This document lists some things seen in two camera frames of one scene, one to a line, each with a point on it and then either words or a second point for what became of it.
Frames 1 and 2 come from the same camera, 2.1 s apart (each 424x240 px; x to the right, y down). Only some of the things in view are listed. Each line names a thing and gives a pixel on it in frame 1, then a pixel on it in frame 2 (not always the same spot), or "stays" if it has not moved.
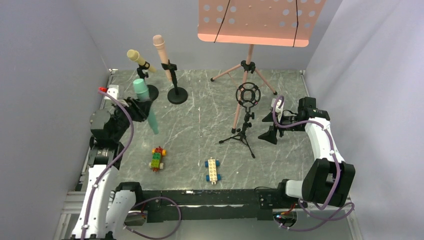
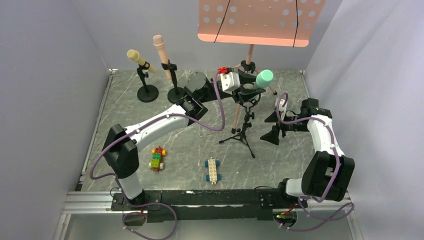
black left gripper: x=138 y=106 → x=241 y=88
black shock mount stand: x=247 y=94 stays
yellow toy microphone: x=134 y=55 stays
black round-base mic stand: x=177 y=95 stays
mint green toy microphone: x=140 y=86 → x=264 y=78
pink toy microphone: x=159 y=41 stays
